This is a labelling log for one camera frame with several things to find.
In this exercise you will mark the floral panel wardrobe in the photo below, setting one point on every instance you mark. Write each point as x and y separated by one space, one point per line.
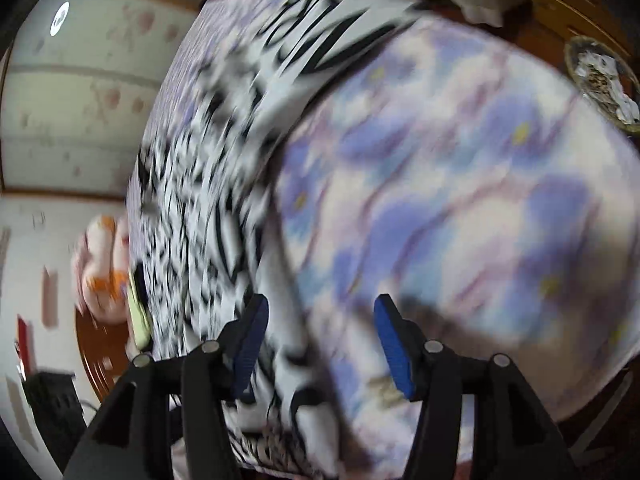
75 110

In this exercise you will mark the pink orange plush toy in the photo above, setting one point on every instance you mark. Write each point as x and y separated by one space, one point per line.
100 260

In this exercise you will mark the yellow wooden drawer cabinet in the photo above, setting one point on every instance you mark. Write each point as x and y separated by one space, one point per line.
560 5

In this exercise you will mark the brown wooden headboard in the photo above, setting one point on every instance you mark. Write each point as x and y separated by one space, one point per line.
100 360

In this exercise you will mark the black and white printed garment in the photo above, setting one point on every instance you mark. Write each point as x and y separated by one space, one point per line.
210 185

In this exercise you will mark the round ceiling light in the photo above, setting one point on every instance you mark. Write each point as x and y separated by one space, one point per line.
60 16

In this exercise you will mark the wicker waste basket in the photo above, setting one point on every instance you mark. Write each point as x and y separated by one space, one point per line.
600 80

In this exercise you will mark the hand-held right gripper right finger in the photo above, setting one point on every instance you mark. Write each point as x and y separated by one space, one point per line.
395 347

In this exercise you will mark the light green folded clothing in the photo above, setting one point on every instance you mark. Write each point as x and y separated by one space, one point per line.
137 315

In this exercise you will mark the black box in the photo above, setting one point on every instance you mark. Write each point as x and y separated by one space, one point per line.
52 402

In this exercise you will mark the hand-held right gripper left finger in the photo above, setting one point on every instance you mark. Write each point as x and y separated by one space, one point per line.
248 345

